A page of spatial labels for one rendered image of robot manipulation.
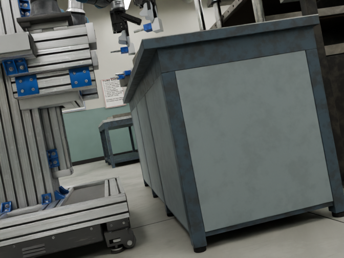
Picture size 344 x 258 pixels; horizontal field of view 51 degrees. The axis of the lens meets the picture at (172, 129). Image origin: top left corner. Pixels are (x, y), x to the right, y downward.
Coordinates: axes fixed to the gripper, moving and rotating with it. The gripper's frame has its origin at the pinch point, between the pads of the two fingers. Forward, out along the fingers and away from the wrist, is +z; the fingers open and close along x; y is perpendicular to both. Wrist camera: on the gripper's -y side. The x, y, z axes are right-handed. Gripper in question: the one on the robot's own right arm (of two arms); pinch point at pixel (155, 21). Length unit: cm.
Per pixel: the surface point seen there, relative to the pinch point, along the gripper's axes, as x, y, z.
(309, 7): -58, -70, -2
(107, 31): -686, 335, -222
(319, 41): -59, -72, 16
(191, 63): 23.8, -17.9, 26.2
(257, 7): -71, -43, -13
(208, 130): 23, -19, 52
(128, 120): -397, 197, 22
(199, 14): -174, 10, -50
